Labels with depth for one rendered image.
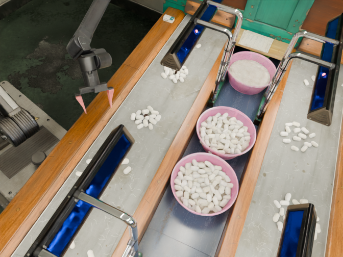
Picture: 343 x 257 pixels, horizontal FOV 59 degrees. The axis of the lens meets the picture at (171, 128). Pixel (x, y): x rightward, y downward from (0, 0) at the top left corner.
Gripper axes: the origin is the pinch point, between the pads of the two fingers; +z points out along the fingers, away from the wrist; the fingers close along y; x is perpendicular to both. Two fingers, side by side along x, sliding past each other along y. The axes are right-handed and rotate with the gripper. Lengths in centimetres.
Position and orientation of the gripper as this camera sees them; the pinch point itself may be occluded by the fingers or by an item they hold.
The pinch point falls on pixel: (98, 108)
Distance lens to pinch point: 120.0
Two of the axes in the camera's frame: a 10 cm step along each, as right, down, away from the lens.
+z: 1.6, 9.4, 3.0
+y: -9.3, 2.5, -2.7
